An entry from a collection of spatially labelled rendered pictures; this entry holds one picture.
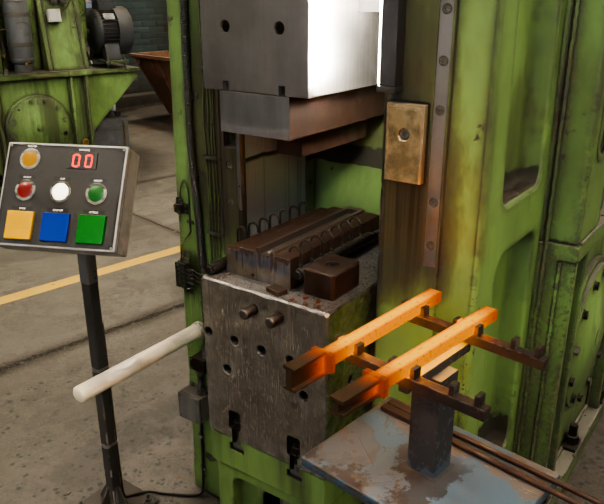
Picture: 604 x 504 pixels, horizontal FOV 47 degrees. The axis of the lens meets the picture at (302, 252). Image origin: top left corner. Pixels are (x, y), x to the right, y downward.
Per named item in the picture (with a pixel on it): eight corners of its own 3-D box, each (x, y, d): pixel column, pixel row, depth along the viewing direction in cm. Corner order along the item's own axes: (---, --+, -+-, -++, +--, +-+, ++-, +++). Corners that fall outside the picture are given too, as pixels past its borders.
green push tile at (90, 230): (101, 244, 174) (105, 215, 175) (74, 242, 175) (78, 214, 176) (104, 245, 176) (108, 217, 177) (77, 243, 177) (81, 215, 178)
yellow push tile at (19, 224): (29, 239, 177) (33, 210, 179) (2, 238, 179) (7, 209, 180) (33, 241, 179) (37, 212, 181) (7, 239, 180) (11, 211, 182)
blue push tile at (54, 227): (65, 242, 176) (69, 213, 177) (38, 240, 177) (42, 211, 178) (68, 243, 178) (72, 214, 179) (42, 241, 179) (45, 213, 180)
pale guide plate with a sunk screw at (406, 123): (419, 185, 149) (424, 105, 143) (383, 179, 154) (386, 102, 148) (424, 183, 150) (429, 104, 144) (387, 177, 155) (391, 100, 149)
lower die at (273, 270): (290, 290, 163) (290, 256, 160) (226, 271, 174) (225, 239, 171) (378, 240, 195) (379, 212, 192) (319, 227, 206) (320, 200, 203)
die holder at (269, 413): (325, 481, 167) (327, 314, 151) (208, 427, 187) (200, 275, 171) (427, 381, 209) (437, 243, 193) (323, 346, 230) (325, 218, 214)
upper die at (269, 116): (289, 141, 151) (289, 97, 147) (220, 131, 162) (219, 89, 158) (383, 114, 183) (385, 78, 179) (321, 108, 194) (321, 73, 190)
